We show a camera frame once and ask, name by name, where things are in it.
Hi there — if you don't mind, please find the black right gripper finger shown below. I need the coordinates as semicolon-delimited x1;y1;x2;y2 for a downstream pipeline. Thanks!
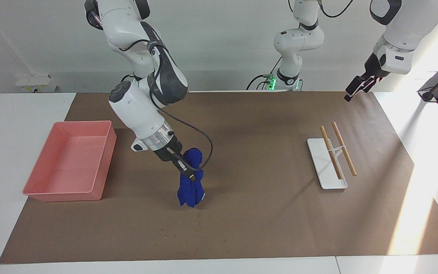
167;146;199;180
173;159;195;180

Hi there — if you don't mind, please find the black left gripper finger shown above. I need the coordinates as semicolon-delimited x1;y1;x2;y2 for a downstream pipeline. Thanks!
344;76;364;102
359;76;376;92

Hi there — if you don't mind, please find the blue towel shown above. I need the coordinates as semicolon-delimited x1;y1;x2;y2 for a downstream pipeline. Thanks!
177;148;205;208

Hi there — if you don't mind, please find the brown paper table mat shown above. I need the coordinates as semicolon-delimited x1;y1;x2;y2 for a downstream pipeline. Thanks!
0;91;438;264

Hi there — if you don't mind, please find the white rack with wooden rods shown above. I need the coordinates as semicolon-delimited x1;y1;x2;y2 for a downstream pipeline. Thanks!
307;121;357;190

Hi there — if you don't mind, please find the pink plastic tray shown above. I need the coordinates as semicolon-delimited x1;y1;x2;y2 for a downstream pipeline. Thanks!
22;120;117;202

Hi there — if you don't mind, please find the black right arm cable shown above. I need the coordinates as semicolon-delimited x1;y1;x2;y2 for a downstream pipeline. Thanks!
122;40;214;171

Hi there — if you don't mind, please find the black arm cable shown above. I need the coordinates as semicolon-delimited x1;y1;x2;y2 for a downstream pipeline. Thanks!
318;0;355;18
122;40;214;171

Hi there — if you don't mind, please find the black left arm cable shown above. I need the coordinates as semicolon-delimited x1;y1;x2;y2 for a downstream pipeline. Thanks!
318;0;355;18

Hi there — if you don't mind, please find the black base cable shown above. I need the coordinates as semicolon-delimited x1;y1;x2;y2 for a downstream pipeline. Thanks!
246;57;281;91

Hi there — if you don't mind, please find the white wall socket box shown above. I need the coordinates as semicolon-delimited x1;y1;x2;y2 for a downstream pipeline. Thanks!
15;74;57;93

